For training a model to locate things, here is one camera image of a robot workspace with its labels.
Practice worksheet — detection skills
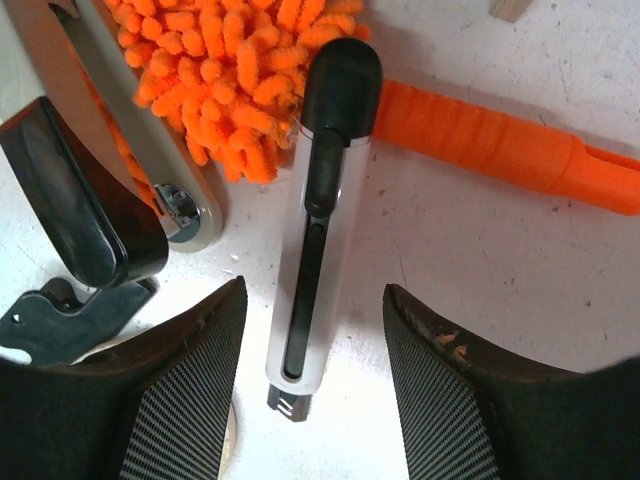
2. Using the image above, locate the masking tape roll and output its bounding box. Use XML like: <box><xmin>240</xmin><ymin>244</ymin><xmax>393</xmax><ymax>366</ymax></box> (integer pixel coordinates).
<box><xmin>73</xmin><ymin>335</ymin><xmax>237</xmax><ymax>479</ymax></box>

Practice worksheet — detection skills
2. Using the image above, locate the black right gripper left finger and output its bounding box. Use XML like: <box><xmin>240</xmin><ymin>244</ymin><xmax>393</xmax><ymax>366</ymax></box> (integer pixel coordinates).
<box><xmin>1</xmin><ymin>277</ymin><xmax>247</xmax><ymax>479</ymax></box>

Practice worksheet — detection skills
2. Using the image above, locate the black plastic clip piece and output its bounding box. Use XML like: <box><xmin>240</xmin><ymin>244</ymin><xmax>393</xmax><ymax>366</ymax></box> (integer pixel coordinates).
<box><xmin>1</xmin><ymin>277</ymin><xmax>156</xmax><ymax>367</ymax></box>

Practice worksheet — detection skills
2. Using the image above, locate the grey black stapler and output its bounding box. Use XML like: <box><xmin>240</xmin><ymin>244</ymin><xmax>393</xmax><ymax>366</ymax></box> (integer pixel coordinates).
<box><xmin>1</xmin><ymin>1</ymin><xmax>223</xmax><ymax>288</ymax></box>

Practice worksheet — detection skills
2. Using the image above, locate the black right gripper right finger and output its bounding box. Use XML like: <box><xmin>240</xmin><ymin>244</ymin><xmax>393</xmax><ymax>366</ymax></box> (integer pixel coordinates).
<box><xmin>383</xmin><ymin>284</ymin><xmax>639</xmax><ymax>479</ymax></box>

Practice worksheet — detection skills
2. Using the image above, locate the wooden bookshelf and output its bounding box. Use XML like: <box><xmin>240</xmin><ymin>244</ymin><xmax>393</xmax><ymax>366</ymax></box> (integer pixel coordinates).
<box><xmin>489</xmin><ymin>0</ymin><xmax>533</xmax><ymax>23</ymax></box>

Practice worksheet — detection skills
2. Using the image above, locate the orange microfiber duster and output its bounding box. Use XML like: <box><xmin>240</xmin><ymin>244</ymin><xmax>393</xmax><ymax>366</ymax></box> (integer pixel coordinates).
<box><xmin>106</xmin><ymin>1</ymin><xmax>639</xmax><ymax>216</ymax></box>

